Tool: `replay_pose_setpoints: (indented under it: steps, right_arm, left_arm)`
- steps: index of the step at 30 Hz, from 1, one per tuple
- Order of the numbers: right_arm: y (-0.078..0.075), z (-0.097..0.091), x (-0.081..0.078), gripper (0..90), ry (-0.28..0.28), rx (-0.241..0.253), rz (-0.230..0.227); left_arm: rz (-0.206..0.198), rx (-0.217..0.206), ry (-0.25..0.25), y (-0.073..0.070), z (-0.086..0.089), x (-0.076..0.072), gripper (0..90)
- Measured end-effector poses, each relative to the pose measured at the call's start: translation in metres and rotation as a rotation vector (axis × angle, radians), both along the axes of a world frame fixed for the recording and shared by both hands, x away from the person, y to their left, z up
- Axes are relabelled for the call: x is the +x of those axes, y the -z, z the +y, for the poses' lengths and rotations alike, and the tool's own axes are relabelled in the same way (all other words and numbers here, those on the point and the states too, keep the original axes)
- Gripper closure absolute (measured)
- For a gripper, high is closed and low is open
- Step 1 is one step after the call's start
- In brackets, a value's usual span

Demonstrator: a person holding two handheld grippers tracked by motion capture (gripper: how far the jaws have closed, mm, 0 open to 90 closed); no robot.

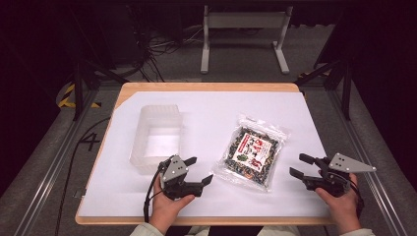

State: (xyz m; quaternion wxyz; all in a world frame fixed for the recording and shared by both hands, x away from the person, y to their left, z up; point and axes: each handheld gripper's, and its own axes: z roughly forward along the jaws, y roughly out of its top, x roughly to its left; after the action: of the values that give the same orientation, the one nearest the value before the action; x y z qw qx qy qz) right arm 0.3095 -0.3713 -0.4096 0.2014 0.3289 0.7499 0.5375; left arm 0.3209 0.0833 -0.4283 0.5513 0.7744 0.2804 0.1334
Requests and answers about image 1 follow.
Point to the white paper sheet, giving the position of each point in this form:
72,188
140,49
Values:
209,108

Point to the person's left hand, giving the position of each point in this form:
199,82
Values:
167,209

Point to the yellow black striped tape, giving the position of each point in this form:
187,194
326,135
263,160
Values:
65,98

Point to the black metal stand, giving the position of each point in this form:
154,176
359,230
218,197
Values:
78,88
345,88

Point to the clear snack packet red label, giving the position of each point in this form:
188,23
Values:
251,153

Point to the wooden table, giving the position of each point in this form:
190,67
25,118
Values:
209,86

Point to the person's right hand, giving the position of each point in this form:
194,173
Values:
342,206

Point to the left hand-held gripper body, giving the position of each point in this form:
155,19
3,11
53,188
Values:
175,170

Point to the white metal stand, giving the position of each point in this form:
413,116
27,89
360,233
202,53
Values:
206,49

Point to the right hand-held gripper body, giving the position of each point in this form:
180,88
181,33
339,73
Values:
331,178

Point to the translucent white plastic container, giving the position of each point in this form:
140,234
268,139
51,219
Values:
157,141

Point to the aluminium rail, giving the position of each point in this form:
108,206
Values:
52,170
370,170

